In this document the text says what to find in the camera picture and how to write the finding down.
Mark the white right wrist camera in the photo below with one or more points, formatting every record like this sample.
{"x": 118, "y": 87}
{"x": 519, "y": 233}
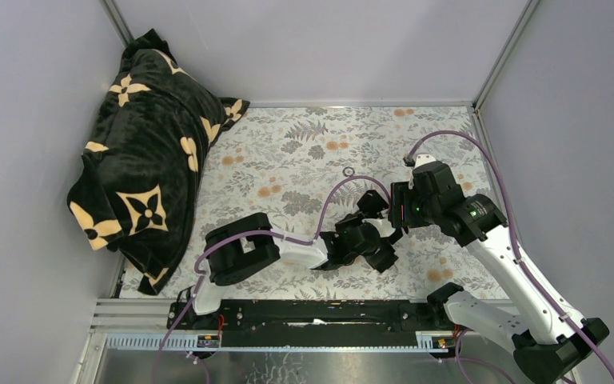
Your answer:
{"x": 422, "y": 161}

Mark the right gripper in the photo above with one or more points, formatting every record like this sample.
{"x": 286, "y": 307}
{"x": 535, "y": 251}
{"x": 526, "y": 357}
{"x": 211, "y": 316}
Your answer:
{"x": 401, "y": 195}

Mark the black paper box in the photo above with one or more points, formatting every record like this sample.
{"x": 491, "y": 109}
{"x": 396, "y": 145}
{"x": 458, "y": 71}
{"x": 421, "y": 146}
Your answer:
{"x": 373, "y": 205}

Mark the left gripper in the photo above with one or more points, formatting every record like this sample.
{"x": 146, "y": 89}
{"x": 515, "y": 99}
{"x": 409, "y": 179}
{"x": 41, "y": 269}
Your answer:
{"x": 351, "y": 218}

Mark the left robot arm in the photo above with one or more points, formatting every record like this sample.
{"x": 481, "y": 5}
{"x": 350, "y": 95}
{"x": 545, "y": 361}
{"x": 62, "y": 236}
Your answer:
{"x": 239, "y": 250}

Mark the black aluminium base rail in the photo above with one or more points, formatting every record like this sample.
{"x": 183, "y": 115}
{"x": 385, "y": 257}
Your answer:
{"x": 320, "y": 326}

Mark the floral tablecloth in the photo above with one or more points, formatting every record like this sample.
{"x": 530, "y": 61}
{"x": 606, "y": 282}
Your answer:
{"x": 307, "y": 167}

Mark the black floral blanket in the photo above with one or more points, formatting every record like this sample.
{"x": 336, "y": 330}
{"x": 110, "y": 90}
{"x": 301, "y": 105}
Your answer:
{"x": 143, "y": 162}

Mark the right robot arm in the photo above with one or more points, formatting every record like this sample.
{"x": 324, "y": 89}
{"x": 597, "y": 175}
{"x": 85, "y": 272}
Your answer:
{"x": 548, "y": 336}

